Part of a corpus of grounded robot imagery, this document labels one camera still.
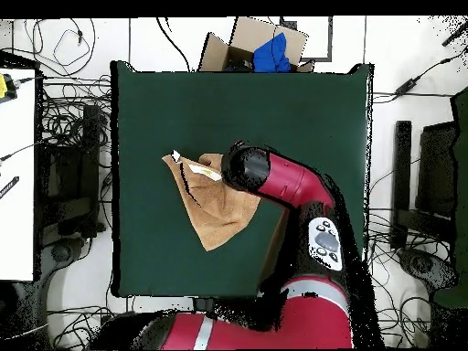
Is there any dark green table cloth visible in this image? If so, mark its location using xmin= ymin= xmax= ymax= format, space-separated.
xmin=110 ymin=59 xmax=374 ymax=298

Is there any black equipment stand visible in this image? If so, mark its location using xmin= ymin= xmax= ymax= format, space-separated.
xmin=388 ymin=120 xmax=458 ymax=250
xmin=36 ymin=103 xmax=107 ymax=239

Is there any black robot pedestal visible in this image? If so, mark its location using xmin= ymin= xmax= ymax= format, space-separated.
xmin=192 ymin=296 xmax=217 ymax=312

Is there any blue cloth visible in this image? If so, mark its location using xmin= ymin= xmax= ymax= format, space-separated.
xmin=252 ymin=32 xmax=293 ymax=73

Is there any yellow and black device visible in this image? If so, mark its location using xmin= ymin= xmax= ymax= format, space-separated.
xmin=0 ymin=72 xmax=18 ymax=105

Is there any brown cardboard box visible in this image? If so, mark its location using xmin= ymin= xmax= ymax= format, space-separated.
xmin=197 ymin=16 xmax=315 ymax=73

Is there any black cable tangle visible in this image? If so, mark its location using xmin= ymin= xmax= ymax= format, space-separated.
xmin=365 ymin=207 xmax=454 ymax=348
xmin=36 ymin=72 xmax=112 ymax=154
xmin=47 ymin=295 xmax=122 ymax=350

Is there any grey looped cable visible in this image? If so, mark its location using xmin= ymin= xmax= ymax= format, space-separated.
xmin=32 ymin=17 xmax=97 ymax=78

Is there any white desk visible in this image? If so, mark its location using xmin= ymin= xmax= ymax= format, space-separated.
xmin=0 ymin=67 xmax=37 ymax=282

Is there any orange terry towel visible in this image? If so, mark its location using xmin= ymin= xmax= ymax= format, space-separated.
xmin=161 ymin=149 xmax=262 ymax=252

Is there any black power adapter with cable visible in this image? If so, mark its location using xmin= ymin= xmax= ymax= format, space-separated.
xmin=371 ymin=47 xmax=468 ymax=105

